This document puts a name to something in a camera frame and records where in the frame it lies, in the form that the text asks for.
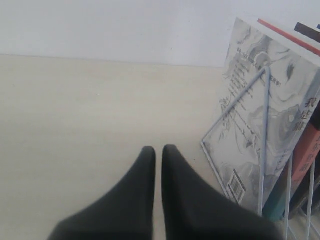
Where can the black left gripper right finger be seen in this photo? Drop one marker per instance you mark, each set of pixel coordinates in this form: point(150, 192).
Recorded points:
point(193, 210)

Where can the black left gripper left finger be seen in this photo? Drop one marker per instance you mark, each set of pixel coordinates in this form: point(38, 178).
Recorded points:
point(124, 213)

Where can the red teal book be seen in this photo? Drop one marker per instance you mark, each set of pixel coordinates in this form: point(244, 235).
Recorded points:
point(308, 146)

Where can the grey marbled book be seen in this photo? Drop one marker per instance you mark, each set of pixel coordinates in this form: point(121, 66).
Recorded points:
point(255, 45)

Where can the white wire book rack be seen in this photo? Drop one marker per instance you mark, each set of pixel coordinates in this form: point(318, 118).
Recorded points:
point(258, 127)

